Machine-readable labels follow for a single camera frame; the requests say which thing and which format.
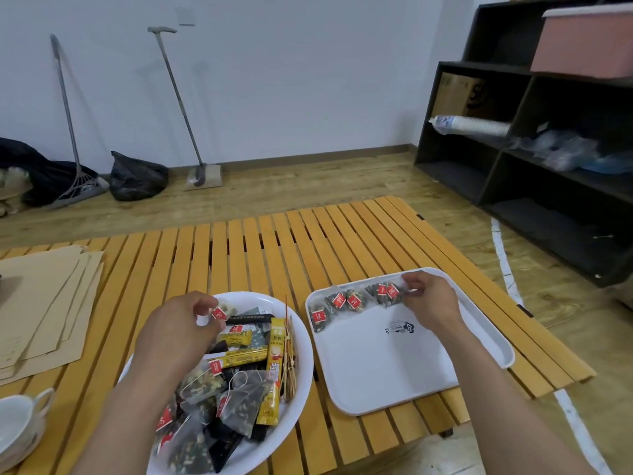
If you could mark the white plastic tray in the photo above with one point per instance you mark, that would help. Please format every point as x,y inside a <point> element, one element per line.
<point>395,371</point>

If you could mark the white floor tape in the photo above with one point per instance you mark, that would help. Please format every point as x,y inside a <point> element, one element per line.
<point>504,262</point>

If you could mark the person's right forearm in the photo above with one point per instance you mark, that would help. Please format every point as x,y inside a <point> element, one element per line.
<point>504,405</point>

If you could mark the white wall plate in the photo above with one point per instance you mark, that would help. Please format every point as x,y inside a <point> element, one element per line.
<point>185,17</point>

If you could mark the stack of brown envelopes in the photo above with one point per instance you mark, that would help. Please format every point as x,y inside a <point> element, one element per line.
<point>39,311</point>

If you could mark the person's left forearm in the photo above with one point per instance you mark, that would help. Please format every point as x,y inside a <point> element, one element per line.
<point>123,430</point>

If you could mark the person's right hand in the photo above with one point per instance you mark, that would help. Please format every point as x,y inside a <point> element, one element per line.
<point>435,304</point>

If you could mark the white teacup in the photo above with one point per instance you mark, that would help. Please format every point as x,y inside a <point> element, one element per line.
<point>15,420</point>

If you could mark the white round bowl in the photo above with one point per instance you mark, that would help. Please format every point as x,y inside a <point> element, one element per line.
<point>247,302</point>

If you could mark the large black bag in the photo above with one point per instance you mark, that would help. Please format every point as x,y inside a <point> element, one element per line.
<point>44,183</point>

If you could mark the bunch of tan rubber bands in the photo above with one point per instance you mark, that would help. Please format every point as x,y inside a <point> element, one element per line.
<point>290,361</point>

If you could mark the sleeve of white paper cups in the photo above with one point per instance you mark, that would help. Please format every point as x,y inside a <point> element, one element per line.
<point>475,127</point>

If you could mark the small black garbage bag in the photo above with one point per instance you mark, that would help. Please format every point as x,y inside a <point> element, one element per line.
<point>138,180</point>

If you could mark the black shelf unit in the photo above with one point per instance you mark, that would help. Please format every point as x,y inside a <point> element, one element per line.
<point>544,227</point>

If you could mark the pink storage bin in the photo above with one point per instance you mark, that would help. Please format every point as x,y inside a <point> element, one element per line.
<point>583,44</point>

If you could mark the person's left hand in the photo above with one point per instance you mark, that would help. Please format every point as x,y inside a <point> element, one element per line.
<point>173,341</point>

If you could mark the brown cardboard box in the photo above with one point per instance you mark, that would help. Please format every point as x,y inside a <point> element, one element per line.
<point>455,96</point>

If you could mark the black table leg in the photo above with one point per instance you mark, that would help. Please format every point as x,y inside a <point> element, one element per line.
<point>446,432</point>

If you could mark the red tag tea bag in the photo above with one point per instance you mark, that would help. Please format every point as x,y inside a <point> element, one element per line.
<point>338,300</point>
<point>393,291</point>
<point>381,290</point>
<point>219,314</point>
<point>354,301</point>
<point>319,317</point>

